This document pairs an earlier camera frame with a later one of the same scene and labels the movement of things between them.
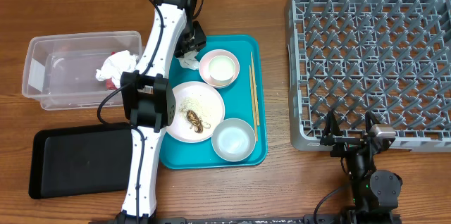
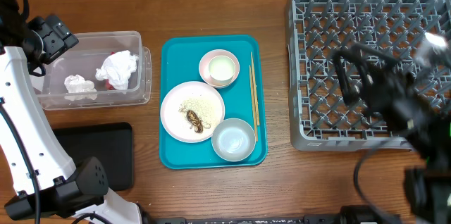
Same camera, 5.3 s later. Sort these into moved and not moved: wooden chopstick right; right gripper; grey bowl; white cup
Moved: right gripper
Not moved: white cup; wooden chopstick right; grey bowl
